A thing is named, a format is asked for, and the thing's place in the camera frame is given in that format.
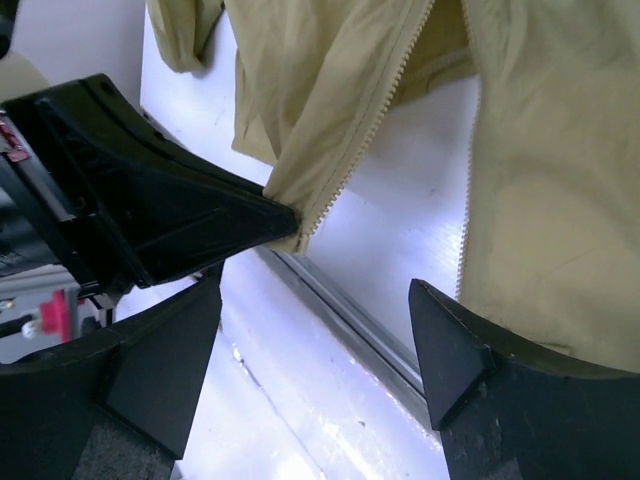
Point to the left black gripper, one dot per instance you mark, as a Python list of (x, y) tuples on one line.
[(94, 200)]

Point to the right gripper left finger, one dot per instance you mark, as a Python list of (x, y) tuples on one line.
[(116, 404)]

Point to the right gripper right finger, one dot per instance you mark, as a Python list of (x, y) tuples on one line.
[(508, 408)]

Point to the tan hooded zip jacket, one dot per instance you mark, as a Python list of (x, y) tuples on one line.
[(493, 145)]

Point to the aluminium table frame rail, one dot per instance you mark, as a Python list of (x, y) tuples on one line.
[(388, 359)]

